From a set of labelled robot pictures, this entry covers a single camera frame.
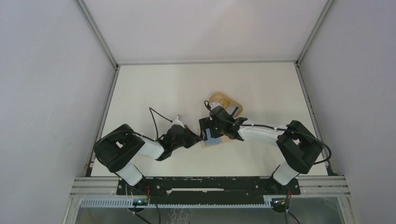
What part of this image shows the white slotted cable duct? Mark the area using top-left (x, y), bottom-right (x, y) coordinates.
top-left (81, 197), bottom-right (274, 209)

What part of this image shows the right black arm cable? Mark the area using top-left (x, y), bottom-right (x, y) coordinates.
top-left (204, 100), bottom-right (332, 224)

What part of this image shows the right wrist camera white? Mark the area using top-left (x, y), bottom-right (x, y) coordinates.
top-left (209, 102), bottom-right (221, 110)

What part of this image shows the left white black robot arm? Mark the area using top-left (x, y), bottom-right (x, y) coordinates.
top-left (93, 124), bottom-right (201, 195)

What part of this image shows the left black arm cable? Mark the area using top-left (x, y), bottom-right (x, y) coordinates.
top-left (149, 107), bottom-right (174, 140)

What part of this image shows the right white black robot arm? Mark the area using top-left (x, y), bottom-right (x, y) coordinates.
top-left (204, 100), bottom-right (327, 194)

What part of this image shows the aluminium front frame rail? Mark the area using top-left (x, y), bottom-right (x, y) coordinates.
top-left (70, 176), bottom-right (351, 198)

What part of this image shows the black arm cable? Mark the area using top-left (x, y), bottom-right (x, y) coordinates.
top-left (149, 107), bottom-right (174, 140)
top-left (204, 100), bottom-right (332, 224)

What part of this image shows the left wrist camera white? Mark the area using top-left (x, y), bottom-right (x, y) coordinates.
top-left (172, 114), bottom-right (184, 127)

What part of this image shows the beige oval plastic tray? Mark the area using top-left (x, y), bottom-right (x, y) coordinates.
top-left (208, 91), bottom-right (243, 118)

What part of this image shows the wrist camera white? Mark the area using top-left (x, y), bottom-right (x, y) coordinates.
top-left (209, 102), bottom-right (221, 110)
top-left (172, 114), bottom-right (184, 127)

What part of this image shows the left green circuit board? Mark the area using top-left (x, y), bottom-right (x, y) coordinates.
top-left (132, 199), bottom-right (149, 207)

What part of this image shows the right circuit board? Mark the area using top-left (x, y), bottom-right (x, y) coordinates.
top-left (271, 200), bottom-right (290, 207)

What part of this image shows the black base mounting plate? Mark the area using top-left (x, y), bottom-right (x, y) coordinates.
top-left (116, 176), bottom-right (301, 206)

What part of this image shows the beige leather card holder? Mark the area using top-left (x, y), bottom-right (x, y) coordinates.
top-left (201, 136), bottom-right (233, 148)

